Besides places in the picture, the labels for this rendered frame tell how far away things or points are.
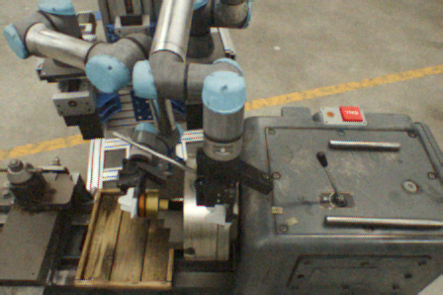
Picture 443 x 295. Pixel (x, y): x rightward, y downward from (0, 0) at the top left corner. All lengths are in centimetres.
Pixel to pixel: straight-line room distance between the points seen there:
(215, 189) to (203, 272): 57
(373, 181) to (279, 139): 28
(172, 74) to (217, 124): 15
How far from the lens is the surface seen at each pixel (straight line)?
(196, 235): 98
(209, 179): 73
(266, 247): 88
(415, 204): 105
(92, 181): 232
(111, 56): 107
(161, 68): 73
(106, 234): 133
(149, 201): 109
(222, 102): 61
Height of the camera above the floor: 202
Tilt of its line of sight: 49 degrees down
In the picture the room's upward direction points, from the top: 3 degrees clockwise
